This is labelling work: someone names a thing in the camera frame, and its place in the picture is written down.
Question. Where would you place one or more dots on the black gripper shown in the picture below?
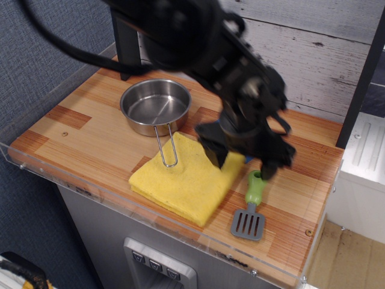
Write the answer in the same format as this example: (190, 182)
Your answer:
(254, 130)

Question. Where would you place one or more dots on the green handled grey toy spatula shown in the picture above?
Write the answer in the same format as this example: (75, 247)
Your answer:
(248, 223)

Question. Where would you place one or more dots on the yellow cloth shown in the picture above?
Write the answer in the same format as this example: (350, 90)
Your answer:
(182, 180)

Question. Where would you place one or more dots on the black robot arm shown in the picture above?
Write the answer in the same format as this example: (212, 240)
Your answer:
(201, 40)

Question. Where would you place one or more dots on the blue arch shaped block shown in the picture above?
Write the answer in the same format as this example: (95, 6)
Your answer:
(247, 158)

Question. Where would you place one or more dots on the white side unit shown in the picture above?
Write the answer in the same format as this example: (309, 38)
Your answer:
(356, 202)

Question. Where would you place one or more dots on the clear acrylic table guard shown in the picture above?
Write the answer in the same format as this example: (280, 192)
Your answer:
(66, 230)

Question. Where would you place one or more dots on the silver dispenser button panel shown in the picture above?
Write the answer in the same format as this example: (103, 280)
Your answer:
(151, 268)

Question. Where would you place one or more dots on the grey toy cabinet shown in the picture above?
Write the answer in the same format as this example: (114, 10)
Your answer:
(103, 231)

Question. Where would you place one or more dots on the stainless steel pot wire handle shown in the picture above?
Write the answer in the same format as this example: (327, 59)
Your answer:
(156, 108)

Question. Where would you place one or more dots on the dark right vertical post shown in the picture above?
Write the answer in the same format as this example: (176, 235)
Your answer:
(366, 75)

